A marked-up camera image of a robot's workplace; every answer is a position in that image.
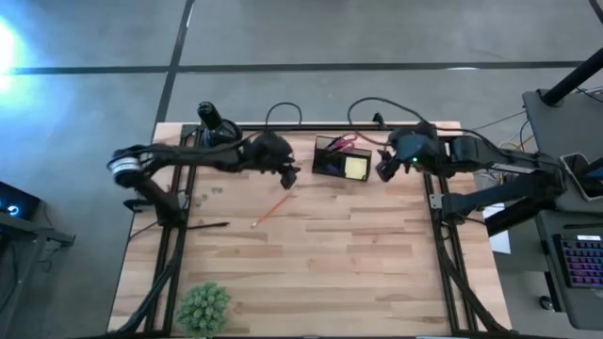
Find white paper sheet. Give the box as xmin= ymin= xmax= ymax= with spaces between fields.
xmin=481 ymin=202 xmax=513 ymax=256

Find yellow wooden pencil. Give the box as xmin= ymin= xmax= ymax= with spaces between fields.
xmin=250 ymin=193 xmax=292 ymax=230

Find backlit computer keyboard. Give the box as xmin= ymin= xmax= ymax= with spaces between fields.
xmin=557 ymin=233 xmax=603 ymax=290

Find red-handled scissors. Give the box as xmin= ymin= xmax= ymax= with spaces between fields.
xmin=334 ymin=135 xmax=360 ymax=153

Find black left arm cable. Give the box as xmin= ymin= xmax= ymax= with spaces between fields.
xmin=264 ymin=101 xmax=303 ymax=134

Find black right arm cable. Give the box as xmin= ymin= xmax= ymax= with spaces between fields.
xmin=347 ymin=96 xmax=428 ymax=131

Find black round pole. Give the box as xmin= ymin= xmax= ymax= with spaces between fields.
xmin=540 ymin=45 xmax=603 ymax=107

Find black smartphone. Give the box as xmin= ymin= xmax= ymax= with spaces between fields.
xmin=559 ymin=152 xmax=603 ymax=202

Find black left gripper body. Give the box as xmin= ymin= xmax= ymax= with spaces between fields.
xmin=240 ymin=131 xmax=297 ymax=174

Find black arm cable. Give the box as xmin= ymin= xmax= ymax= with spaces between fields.
xmin=347 ymin=96 xmax=428 ymax=131
xmin=264 ymin=101 xmax=303 ymax=134

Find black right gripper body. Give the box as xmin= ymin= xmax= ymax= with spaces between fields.
xmin=388 ymin=122 xmax=444 ymax=176

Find yellow sticky note pad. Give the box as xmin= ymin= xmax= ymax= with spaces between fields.
xmin=344 ymin=155 xmax=370 ymax=182

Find green artificial plant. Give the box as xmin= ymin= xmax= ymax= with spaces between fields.
xmin=174 ymin=280 xmax=234 ymax=338

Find black aluminium table frame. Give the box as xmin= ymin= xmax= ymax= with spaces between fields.
xmin=107 ymin=121 xmax=517 ymax=339

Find yellow cable bundle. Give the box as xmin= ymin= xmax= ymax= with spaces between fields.
xmin=497 ymin=133 xmax=537 ymax=154

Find black mesh desk organizer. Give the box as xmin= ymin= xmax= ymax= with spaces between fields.
xmin=311 ymin=135 xmax=374 ymax=183

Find grey side desk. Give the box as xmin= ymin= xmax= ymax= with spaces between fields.
xmin=521 ymin=88 xmax=603 ymax=331

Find black equipment stand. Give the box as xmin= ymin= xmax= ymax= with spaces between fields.
xmin=0 ymin=211 xmax=77 ymax=331

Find black device with blue light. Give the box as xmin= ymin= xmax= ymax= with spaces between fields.
xmin=0 ymin=180 xmax=42 ymax=221

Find black table clamp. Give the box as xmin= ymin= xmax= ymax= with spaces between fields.
xmin=122 ymin=197 xmax=157 ymax=214

